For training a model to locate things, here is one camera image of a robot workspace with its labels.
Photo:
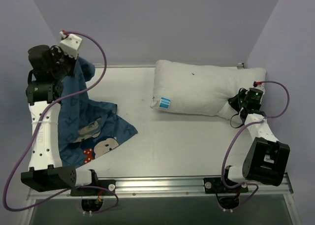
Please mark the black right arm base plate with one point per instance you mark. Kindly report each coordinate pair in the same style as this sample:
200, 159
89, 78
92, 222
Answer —
214, 185

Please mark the blue cartoon print pillowcase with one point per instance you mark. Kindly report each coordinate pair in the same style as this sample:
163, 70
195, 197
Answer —
88, 129

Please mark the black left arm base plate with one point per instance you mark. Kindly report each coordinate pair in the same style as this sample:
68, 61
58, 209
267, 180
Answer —
107, 185

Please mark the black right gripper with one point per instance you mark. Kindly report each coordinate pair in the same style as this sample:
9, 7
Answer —
236, 102

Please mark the white pillow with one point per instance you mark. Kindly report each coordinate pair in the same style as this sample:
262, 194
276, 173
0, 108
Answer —
200, 89

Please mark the aluminium front rail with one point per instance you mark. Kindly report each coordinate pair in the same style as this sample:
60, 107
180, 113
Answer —
190, 186

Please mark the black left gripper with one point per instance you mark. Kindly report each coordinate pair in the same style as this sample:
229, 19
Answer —
68, 64

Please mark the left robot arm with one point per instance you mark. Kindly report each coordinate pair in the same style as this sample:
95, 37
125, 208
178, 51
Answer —
46, 172

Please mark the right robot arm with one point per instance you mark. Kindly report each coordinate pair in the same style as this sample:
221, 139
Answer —
267, 157

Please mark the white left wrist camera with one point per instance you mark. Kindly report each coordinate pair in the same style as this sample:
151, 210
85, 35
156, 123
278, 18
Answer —
70, 44

